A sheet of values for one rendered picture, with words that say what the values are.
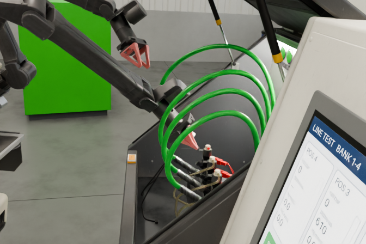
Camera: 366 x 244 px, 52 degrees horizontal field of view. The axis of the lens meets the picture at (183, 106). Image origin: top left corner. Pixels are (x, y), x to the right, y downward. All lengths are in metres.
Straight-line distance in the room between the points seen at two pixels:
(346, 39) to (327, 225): 0.28
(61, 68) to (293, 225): 3.89
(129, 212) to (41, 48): 3.31
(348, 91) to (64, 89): 3.98
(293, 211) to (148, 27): 7.06
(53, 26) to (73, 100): 3.57
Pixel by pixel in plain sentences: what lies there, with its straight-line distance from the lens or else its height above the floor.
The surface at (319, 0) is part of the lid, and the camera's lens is 0.76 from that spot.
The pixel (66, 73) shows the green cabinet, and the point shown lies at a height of 0.54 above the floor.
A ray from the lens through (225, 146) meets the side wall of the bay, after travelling 1.54.
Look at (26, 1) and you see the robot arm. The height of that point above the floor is 1.53.
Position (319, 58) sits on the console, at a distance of 0.68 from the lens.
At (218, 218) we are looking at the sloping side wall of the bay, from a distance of 0.88.
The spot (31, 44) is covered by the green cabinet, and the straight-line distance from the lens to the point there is 4.28.
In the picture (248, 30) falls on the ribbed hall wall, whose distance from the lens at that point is 8.10.
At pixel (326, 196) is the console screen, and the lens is 0.56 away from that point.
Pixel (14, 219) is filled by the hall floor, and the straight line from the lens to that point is 2.87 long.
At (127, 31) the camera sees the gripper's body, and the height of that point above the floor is 1.42.
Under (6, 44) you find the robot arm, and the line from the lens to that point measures 1.45.
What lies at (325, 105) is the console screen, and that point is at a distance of 0.61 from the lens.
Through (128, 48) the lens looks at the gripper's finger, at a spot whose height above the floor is 1.37.
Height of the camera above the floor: 1.60
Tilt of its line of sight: 19 degrees down
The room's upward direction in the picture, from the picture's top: 4 degrees clockwise
